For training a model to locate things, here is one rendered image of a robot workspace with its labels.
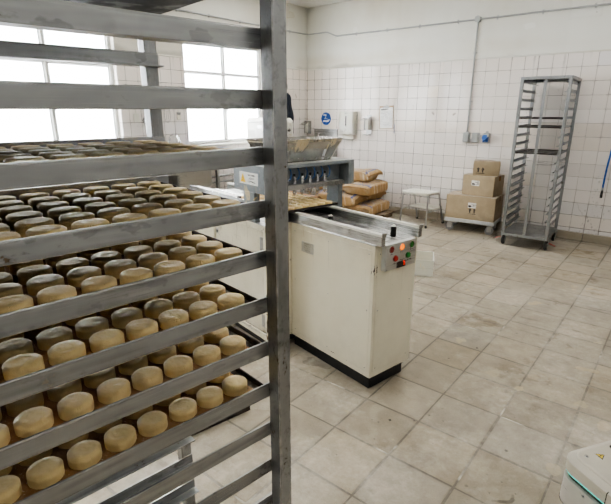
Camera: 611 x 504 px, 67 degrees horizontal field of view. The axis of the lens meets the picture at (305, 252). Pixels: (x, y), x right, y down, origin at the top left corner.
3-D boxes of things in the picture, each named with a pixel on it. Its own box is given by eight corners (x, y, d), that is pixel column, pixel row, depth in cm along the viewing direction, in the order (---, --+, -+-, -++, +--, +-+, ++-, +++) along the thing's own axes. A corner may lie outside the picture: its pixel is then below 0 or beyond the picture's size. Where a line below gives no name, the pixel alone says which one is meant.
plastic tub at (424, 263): (433, 277, 431) (434, 260, 426) (408, 275, 436) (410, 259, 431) (432, 267, 459) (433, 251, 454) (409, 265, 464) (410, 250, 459)
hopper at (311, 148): (246, 161, 287) (245, 138, 283) (314, 156, 321) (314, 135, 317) (272, 165, 266) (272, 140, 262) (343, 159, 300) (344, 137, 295)
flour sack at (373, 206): (369, 217, 619) (369, 206, 615) (342, 213, 642) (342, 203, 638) (392, 208, 676) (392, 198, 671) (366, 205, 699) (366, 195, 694)
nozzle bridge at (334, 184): (235, 216, 294) (232, 162, 284) (321, 202, 337) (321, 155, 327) (264, 226, 269) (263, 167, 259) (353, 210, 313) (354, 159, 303)
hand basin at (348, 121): (355, 183, 732) (357, 111, 700) (341, 186, 704) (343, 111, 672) (307, 177, 792) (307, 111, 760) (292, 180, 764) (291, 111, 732)
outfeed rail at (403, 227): (227, 189, 394) (226, 181, 392) (230, 189, 396) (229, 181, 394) (419, 237, 245) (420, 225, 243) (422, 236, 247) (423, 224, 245)
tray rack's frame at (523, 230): (512, 230, 584) (532, 80, 532) (557, 236, 555) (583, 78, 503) (498, 241, 535) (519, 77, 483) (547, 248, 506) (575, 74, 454)
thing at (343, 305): (290, 345, 306) (289, 212, 280) (329, 330, 327) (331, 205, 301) (368, 393, 254) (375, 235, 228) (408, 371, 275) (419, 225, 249)
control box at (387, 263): (380, 270, 237) (381, 244, 233) (410, 261, 252) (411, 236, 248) (385, 272, 234) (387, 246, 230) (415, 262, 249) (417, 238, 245)
